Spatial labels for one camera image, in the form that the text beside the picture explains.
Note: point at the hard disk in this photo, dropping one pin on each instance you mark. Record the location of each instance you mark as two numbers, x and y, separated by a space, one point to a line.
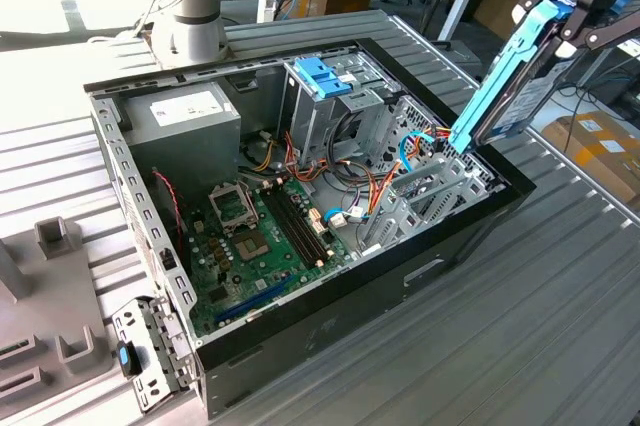
500 81

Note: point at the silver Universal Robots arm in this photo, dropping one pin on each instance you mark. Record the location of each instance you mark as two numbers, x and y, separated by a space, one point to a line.
200 1

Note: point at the silver perforated disk bay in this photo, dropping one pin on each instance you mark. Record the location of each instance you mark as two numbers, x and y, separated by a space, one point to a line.
395 226

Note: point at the plain large cardboard box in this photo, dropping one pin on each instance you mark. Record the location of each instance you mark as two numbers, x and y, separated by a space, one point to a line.
492 6

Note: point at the cardboard box with white labels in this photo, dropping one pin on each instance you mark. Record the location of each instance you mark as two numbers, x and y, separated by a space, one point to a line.
590 146

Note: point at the silver drive cage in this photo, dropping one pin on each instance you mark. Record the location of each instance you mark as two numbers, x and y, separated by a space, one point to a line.
305 116

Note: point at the white power adapter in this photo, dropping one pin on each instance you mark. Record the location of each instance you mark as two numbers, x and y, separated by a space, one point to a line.
267 8

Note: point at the black RAM slot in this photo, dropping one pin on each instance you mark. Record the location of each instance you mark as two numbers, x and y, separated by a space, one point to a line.
303 226
289 226
296 226
310 226

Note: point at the open black PC case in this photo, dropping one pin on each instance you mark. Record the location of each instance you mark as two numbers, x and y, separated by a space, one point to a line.
350 306

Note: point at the green motherboard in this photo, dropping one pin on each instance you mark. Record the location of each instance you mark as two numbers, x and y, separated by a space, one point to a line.
280 266

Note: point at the grey Dell power supply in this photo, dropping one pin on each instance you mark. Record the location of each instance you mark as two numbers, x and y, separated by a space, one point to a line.
185 146

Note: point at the blue expansion slot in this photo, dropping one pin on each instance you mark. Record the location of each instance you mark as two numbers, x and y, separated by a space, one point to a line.
255 298

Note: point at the silver hinged card retainer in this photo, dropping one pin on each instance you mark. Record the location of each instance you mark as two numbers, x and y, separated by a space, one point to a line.
165 331

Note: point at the black latch with blue stripe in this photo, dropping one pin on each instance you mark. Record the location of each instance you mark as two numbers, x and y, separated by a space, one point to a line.
127 358

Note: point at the grey parts rack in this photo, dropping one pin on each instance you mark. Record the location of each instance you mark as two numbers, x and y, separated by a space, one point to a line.
50 306

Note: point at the blue plastic drive bracket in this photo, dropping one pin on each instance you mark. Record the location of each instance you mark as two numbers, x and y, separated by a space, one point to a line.
320 76

